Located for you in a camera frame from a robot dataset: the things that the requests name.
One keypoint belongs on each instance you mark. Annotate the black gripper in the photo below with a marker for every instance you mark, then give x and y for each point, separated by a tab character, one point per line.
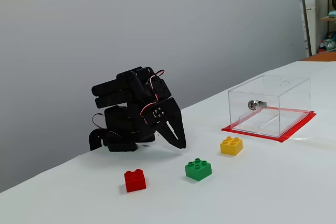
171	115

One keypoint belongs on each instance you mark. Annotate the green lego brick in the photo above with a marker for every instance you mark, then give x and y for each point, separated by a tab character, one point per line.
198	171

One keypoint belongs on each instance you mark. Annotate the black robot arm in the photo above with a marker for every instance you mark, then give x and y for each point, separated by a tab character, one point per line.
123	119

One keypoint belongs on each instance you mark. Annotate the yellow lego brick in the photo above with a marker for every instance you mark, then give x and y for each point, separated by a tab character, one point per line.
231	146

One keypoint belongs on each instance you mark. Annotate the red lego brick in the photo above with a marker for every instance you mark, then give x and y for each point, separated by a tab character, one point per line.
135	182

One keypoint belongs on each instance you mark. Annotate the transparent acrylic box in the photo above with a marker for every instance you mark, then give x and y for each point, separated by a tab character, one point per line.
294	98

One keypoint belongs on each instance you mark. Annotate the black table clamp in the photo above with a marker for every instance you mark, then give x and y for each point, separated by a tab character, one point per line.
94	138

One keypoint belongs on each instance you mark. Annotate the silver cam lock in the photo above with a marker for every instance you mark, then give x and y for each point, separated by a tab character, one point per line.
252	105

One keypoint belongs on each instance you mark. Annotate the orange wooden table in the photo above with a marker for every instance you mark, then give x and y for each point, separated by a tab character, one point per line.
323	56

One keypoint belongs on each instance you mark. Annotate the cola bottle red cap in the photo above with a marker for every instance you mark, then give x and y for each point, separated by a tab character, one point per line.
322	47

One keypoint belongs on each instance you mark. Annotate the white refrigerator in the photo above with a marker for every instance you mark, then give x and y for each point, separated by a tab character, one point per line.
312	24

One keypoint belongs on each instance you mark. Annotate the wooden shelf board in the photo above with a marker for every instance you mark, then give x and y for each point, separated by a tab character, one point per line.
328	19

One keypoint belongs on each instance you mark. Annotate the teal round object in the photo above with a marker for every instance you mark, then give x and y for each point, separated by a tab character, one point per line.
333	13

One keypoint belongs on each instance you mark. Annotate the red tape frame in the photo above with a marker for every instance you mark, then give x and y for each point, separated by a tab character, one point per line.
249	132

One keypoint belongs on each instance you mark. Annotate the grey metal shelf post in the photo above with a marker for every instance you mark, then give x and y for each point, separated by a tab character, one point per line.
304	11

